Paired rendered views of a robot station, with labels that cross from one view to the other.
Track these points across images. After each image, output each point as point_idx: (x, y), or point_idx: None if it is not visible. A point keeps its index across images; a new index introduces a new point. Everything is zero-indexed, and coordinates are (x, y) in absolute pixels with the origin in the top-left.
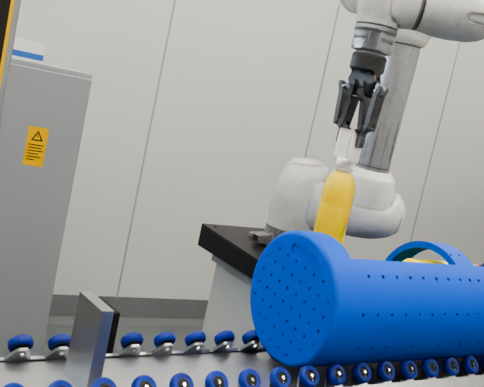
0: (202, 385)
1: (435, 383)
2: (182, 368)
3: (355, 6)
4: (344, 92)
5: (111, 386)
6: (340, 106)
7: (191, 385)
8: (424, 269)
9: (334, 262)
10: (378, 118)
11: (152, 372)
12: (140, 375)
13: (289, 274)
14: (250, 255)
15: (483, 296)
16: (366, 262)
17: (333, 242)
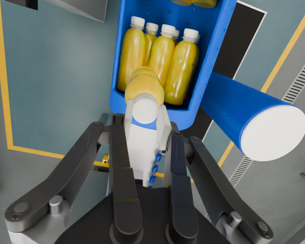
0: (149, 136)
1: None
2: (133, 134)
3: None
4: (71, 198)
5: (153, 179)
6: (89, 167)
7: (160, 156)
8: (224, 21)
9: (186, 127)
10: (211, 155)
11: (133, 147)
12: (153, 173)
13: None
14: (5, 0)
15: None
16: (196, 97)
17: (174, 116)
